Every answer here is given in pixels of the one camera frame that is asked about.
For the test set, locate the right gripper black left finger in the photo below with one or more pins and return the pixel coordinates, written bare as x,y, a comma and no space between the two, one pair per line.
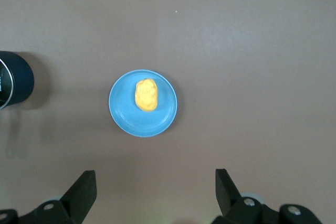
78,197

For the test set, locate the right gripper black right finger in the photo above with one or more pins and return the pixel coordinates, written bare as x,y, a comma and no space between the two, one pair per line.
228,197

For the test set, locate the yellow peeled potato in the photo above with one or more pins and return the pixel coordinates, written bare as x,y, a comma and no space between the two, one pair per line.
146,98

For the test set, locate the round blue plate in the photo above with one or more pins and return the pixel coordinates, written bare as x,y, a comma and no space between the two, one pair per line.
126,113

